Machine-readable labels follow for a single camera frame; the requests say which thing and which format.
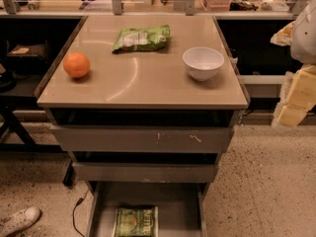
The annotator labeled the grey drawer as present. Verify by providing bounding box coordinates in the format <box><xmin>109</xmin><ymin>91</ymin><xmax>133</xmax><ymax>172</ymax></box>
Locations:
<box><xmin>73</xmin><ymin>163</ymin><xmax>217</xmax><ymax>183</ymax></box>
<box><xmin>51</xmin><ymin>125</ymin><xmax>233</xmax><ymax>153</ymax></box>

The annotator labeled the orange fruit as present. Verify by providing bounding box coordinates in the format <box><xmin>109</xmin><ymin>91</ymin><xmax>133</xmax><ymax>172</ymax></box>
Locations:
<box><xmin>63</xmin><ymin>52</ymin><xmax>90</xmax><ymax>79</ymax></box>

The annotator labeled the black floor cable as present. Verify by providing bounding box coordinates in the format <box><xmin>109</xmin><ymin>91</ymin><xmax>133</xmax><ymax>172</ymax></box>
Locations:
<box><xmin>71</xmin><ymin>188</ymin><xmax>91</xmax><ymax>237</ymax></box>

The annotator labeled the green jalapeno chip bag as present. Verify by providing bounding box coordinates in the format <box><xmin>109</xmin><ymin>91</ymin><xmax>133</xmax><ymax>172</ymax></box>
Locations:
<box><xmin>113</xmin><ymin>205</ymin><xmax>159</xmax><ymax>237</ymax></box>

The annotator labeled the middle grey drawer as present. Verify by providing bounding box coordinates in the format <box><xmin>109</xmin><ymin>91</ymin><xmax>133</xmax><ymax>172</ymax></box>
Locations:
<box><xmin>73</xmin><ymin>163</ymin><xmax>217</xmax><ymax>183</ymax></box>

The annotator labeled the grey drawer cabinet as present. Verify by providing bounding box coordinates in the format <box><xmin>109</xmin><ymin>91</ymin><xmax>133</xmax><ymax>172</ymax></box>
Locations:
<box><xmin>34</xmin><ymin>14</ymin><xmax>251</xmax><ymax>237</ymax></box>

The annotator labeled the green chip bag on counter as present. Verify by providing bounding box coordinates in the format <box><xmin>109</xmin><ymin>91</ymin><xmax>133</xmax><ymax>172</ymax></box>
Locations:
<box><xmin>113</xmin><ymin>25</ymin><xmax>171</xmax><ymax>53</ymax></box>

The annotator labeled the top grey drawer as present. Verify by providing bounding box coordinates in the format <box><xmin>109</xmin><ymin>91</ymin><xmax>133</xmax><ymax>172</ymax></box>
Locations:
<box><xmin>51</xmin><ymin>125</ymin><xmax>233</xmax><ymax>153</ymax></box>

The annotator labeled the white sneaker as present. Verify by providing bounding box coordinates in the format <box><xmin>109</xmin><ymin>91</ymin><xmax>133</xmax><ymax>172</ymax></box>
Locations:
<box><xmin>0</xmin><ymin>206</ymin><xmax>41</xmax><ymax>237</ymax></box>

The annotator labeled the black table frame left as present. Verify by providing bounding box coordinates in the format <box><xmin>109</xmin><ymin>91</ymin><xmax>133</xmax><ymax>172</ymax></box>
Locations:
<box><xmin>0</xmin><ymin>96</ymin><xmax>76</xmax><ymax>187</ymax></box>

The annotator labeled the open bottom drawer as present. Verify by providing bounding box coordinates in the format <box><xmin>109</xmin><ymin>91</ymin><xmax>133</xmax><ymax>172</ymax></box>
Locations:
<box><xmin>86</xmin><ymin>182</ymin><xmax>207</xmax><ymax>237</ymax></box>

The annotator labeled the white bowl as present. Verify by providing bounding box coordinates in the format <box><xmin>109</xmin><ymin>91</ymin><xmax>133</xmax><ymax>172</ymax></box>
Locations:
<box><xmin>183</xmin><ymin>46</ymin><xmax>224</xmax><ymax>81</ymax></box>

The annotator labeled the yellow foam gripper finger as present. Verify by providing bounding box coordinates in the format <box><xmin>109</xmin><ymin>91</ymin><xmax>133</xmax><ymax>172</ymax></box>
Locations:
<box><xmin>271</xmin><ymin>22</ymin><xmax>294</xmax><ymax>46</ymax></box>
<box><xmin>272</xmin><ymin>64</ymin><xmax>316</xmax><ymax>127</ymax></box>

